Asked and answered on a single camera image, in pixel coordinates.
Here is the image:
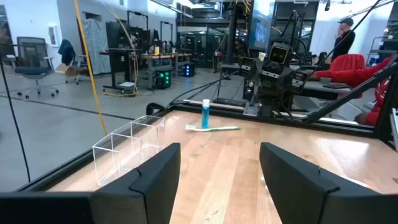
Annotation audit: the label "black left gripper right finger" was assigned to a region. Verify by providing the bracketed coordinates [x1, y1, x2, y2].
[259, 142, 398, 224]

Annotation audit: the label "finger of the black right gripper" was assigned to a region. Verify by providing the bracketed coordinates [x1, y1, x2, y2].
[291, 70, 308, 94]
[239, 57, 259, 78]

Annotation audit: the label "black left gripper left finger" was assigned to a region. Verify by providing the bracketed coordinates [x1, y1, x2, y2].
[90, 142, 182, 224]

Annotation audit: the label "blue mouthwash bottle white cap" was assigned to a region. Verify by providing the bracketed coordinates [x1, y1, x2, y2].
[201, 98, 211, 129]

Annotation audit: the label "green white toothbrush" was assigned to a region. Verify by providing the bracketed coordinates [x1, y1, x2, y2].
[184, 124, 242, 133]

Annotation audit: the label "black support pole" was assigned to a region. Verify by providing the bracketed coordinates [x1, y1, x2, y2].
[226, 0, 246, 65]

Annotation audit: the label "large blue display screen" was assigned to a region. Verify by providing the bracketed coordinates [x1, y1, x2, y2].
[248, 0, 276, 52]

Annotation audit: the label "clear acrylic organizer box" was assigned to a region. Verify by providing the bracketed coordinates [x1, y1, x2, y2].
[92, 114, 166, 187]

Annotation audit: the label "person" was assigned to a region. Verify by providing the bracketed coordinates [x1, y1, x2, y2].
[306, 53, 398, 127]
[331, 17, 356, 62]

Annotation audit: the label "small computer blue lights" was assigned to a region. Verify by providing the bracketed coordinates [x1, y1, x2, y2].
[183, 63, 196, 78]

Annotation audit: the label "wooden top workbench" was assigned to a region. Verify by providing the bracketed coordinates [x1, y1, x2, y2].
[139, 52, 193, 78]

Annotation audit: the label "computer with green lights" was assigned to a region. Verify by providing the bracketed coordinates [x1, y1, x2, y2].
[155, 68, 172, 90]

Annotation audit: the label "black standing desk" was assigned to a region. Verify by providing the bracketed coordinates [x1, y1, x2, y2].
[99, 46, 141, 94]

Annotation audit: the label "cardboard box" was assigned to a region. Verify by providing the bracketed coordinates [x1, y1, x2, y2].
[55, 63, 78, 77]

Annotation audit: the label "chair with dark jacket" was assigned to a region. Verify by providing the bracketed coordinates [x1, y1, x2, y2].
[57, 39, 91, 85]

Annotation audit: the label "grey office chair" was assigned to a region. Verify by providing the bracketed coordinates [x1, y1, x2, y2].
[14, 36, 60, 100]

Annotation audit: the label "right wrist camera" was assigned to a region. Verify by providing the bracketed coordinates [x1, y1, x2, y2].
[268, 42, 290, 65]

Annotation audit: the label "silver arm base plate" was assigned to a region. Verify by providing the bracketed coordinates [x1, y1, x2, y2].
[243, 102, 261, 118]

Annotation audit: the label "black aluminium table frame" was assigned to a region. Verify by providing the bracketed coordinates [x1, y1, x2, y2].
[17, 54, 398, 192]

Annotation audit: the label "black frame corner hook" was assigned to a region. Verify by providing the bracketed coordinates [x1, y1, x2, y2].
[146, 102, 166, 116]

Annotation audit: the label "yellow hanging cable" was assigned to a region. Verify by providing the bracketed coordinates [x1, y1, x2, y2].
[73, 0, 109, 136]

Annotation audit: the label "black hanging cable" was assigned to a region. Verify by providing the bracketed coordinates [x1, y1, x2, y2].
[0, 55, 32, 184]

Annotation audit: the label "white wall box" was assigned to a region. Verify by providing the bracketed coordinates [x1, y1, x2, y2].
[48, 24, 62, 47]

